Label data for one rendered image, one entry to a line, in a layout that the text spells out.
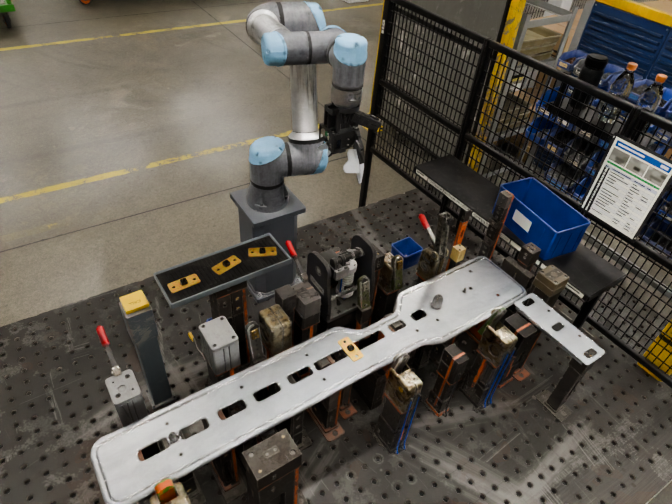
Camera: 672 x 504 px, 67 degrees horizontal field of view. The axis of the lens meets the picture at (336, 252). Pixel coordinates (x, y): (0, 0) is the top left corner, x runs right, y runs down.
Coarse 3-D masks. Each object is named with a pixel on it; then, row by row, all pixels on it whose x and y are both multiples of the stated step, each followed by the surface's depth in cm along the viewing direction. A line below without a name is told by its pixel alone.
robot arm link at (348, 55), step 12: (348, 36) 114; (360, 36) 114; (336, 48) 113; (348, 48) 111; (360, 48) 112; (336, 60) 114; (348, 60) 113; (360, 60) 114; (336, 72) 116; (348, 72) 115; (360, 72) 116; (336, 84) 118; (348, 84) 116; (360, 84) 118
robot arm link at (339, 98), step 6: (336, 90) 119; (360, 90) 119; (336, 96) 119; (342, 96) 119; (348, 96) 118; (354, 96) 119; (360, 96) 121; (336, 102) 120; (342, 102) 120; (348, 102) 119; (354, 102) 120; (360, 102) 122
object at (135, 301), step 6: (132, 294) 136; (138, 294) 136; (120, 300) 134; (126, 300) 134; (132, 300) 134; (138, 300) 134; (144, 300) 134; (126, 306) 132; (132, 306) 132; (138, 306) 133; (144, 306) 133; (126, 312) 131; (132, 312) 132
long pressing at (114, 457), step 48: (432, 288) 168; (480, 288) 170; (336, 336) 150; (384, 336) 152; (432, 336) 153; (240, 384) 136; (288, 384) 137; (336, 384) 138; (144, 432) 124; (240, 432) 126; (144, 480) 115
